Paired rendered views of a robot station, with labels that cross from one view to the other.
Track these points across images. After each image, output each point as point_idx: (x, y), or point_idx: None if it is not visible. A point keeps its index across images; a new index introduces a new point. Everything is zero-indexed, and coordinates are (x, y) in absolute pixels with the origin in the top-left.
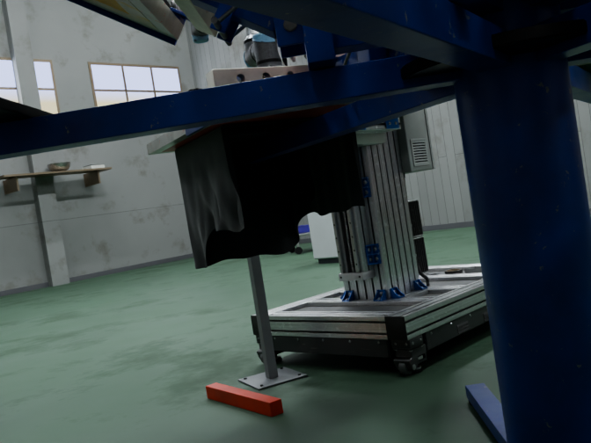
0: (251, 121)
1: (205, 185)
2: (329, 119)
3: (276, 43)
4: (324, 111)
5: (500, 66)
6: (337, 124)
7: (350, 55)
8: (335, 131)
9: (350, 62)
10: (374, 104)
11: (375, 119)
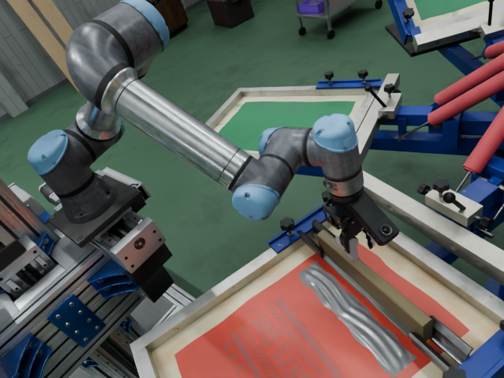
0: (405, 337)
1: None
2: (445, 261)
3: (348, 247)
4: (368, 265)
5: None
6: (454, 257)
7: (485, 200)
8: (450, 263)
9: (483, 205)
10: (496, 220)
11: (493, 229)
